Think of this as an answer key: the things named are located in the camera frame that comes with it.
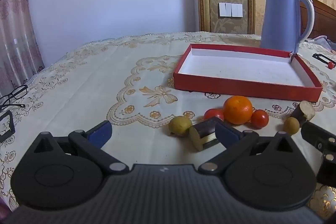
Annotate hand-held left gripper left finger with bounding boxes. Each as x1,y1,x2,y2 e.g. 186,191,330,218
26,120,130,176

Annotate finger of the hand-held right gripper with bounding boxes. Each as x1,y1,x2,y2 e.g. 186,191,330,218
301,122,336,185

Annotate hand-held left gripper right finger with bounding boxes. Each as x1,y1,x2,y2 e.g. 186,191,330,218
198,122,311,176

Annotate dark sugarcane piece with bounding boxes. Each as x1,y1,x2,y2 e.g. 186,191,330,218
189,116,223,152
290,101,315,127

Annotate small tan longan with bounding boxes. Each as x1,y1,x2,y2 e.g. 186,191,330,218
283,117,300,135

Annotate red cherry tomato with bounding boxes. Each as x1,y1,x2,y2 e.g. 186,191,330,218
251,109,269,129
204,108,224,122

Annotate red shallow box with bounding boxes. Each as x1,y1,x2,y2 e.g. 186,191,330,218
173,43,323,102

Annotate small green tomato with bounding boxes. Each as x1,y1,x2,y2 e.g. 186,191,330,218
168,115,193,137

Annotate orange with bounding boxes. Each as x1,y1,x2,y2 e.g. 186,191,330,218
223,95,253,125

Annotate black rectangular holder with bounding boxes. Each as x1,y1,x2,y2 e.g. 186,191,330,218
0,110,15,143

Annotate crumpled grey cloth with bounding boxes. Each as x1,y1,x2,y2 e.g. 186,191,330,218
314,35,336,52

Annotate black eyeglasses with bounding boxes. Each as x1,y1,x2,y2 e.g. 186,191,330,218
0,84,28,111

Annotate wooden headboard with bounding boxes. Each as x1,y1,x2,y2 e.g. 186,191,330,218
272,0,336,43

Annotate blue electric kettle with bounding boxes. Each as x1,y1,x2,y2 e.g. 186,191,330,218
260,0,315,52

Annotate pink patterned curtain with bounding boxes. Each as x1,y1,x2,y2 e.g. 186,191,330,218
0,0,45,98

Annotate black frame with red ball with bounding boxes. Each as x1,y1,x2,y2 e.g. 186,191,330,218
312,53,336,69

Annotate white wall light switch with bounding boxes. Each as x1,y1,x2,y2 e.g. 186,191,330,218
218,3,243,18

